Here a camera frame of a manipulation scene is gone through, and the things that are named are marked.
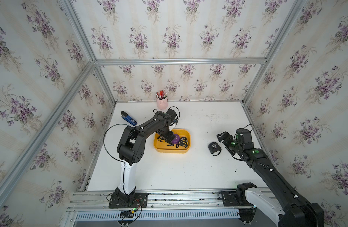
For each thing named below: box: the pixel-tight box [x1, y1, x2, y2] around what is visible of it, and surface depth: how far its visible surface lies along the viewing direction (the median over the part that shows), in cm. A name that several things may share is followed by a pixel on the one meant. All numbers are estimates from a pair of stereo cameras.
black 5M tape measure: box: [208, 141, 222, 157], surface depth 92 cm
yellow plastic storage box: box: [153, 128, 191, 155], surface depth 95 cm
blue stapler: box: [120, 110, 138, 127], surface depth 109 cm
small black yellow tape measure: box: [175, 136, 189, 149], surface depth 95 cm
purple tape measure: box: [171, 133, 181, 144], surface depth 95 cm
